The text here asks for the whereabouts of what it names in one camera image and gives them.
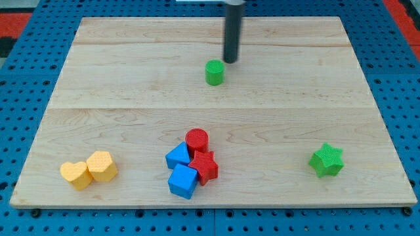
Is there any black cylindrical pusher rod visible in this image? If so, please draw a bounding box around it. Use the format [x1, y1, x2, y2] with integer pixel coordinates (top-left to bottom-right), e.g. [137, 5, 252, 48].
[223, 0, 245, 64]

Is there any green circle block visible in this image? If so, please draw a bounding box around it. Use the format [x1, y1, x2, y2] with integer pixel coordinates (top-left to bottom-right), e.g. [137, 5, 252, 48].
[205, 60, 224, 86]

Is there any red circle block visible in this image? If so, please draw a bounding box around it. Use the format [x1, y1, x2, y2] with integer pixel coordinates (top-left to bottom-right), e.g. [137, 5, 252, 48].
[185, 128, 209, 157]

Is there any red star block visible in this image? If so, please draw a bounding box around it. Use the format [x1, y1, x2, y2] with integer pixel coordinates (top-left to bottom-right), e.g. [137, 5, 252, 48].
[188, 151, 219, 186]

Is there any green star block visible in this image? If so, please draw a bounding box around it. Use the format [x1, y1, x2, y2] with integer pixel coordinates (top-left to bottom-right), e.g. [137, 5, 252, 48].
[308, 143, 345, 178]

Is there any wooden board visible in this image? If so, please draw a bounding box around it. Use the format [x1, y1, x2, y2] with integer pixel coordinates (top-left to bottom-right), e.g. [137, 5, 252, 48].
[10, 16, 417, 209]

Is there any blue triangle block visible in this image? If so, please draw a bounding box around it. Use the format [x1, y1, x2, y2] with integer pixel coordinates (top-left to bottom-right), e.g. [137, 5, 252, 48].
[165, 142, 190, 169]

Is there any blue cube block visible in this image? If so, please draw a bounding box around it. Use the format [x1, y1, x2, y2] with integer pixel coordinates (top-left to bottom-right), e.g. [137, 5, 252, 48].
[168, 164, 198, 199]

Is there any yellow hexagon block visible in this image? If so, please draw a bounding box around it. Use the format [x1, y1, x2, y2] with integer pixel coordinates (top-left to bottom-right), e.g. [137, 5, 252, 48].
[86, 151, 118, 182]

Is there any yellow heart block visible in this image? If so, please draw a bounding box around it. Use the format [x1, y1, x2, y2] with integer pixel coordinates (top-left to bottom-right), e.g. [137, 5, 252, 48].
[60, 162, 93, 191]

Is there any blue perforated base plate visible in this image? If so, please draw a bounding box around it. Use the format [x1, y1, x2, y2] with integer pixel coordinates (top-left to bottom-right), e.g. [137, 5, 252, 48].
[1, 1, 419, 235]

